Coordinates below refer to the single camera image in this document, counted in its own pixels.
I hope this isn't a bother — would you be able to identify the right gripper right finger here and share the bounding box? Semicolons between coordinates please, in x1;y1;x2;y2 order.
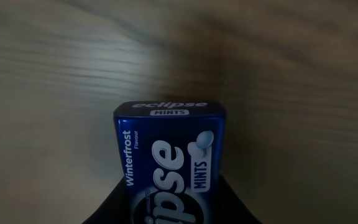
213;174;263;224

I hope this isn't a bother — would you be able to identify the blue candy pack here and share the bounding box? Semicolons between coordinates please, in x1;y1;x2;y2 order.
112;100;227;224

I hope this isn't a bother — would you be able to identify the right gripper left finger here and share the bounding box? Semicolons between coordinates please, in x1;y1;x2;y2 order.
81;176;134;224

